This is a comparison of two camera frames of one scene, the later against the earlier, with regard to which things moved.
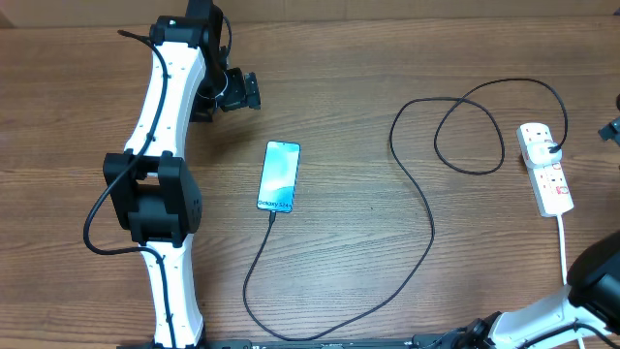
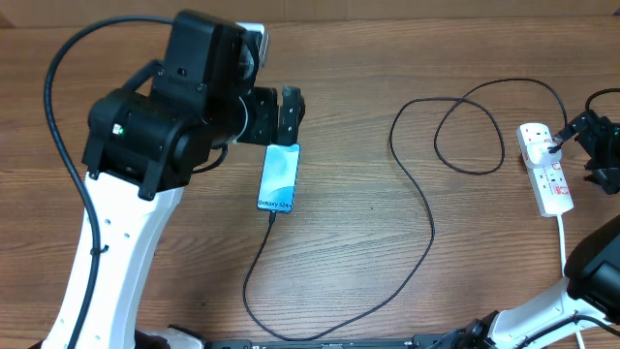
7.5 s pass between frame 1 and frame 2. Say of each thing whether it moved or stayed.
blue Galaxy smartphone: stayed
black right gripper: moved
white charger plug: stayed
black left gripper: moved
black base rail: stayed
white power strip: stayed
